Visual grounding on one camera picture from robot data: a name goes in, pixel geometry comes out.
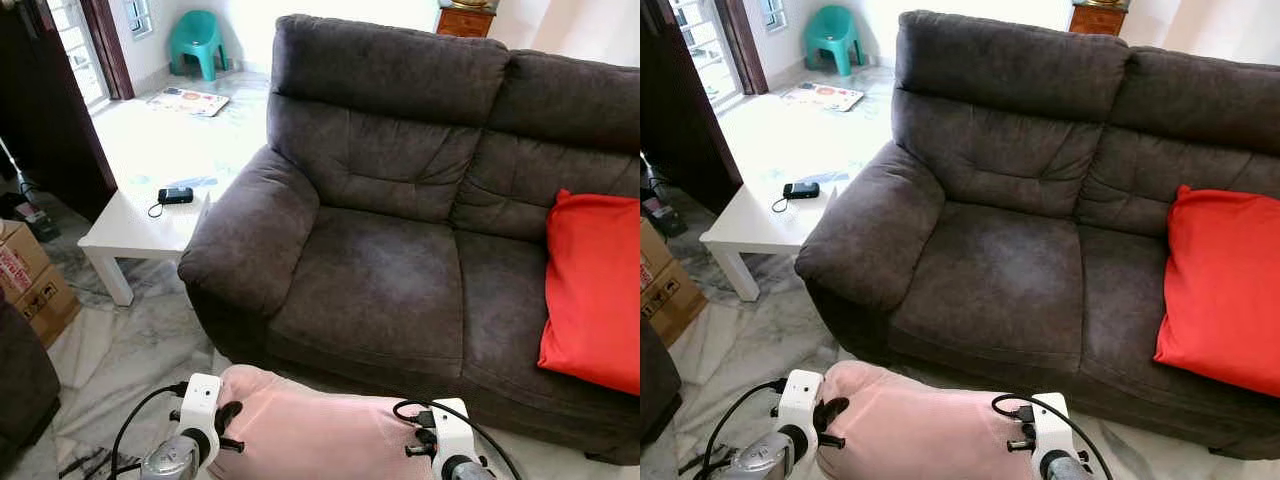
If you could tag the pink cat face pillow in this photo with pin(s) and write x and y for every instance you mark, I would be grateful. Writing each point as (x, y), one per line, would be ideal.
(320, 430)
(920, 430)

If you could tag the dark brown fabric sofa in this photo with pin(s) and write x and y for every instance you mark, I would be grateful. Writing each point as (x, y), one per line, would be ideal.
(400, 280)
(1010, 280)

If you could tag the red pillow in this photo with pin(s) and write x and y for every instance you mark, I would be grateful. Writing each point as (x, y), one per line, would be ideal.
(1225, 290)
(595, 290)

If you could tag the colourful printed floor mat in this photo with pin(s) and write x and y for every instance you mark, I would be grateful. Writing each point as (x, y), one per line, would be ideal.
(190, 100)
(822, 96)

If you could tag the dark brown fabric armchair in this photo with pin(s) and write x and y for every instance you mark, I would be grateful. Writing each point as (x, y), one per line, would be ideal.
(655, 385)
(20, 390)

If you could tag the white side table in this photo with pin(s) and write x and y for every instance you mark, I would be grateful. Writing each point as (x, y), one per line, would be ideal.
(750, 230)
(130, 230)

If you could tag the brown cardboard box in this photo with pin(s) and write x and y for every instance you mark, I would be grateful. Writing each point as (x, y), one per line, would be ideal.
(670, 290)
(35, 290)

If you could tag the black power strip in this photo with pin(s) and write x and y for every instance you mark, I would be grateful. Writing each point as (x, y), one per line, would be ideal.
(40, 222)
(668, 215)

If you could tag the thin white pole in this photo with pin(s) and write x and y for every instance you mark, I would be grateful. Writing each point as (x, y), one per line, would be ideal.
(15, 170)

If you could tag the dark brown wooden door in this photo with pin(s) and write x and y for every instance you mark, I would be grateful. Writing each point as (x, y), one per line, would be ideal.
(50, 110)
(680, 110)

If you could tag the teal plastic chair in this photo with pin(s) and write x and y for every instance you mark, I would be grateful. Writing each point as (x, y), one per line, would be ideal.
(197, 40)
(835, 35)

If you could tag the white metal door grille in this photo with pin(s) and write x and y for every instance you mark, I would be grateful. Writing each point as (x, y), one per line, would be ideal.
(700, 50)
(78, 50)

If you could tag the small louvre window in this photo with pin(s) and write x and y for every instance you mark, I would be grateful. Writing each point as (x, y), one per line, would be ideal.
(140, 15)
(774, 13)

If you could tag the small wooden cabinet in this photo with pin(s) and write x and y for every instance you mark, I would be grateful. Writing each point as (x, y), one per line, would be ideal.
(1098, 20)
(465, 22)

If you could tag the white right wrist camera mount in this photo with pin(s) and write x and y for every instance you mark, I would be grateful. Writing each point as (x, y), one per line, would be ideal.
(450, 430)
(1050, 425)

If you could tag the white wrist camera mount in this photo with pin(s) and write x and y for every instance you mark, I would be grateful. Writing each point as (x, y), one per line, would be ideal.
(1050, 425)
(800, 395)
(450, 430)
(200, 400)

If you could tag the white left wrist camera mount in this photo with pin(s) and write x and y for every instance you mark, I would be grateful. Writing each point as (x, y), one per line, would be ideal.
(800, 395)
(200, 400)

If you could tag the brown door frame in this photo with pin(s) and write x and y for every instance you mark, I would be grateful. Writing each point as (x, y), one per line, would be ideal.
(110, 55)
(745, 50)

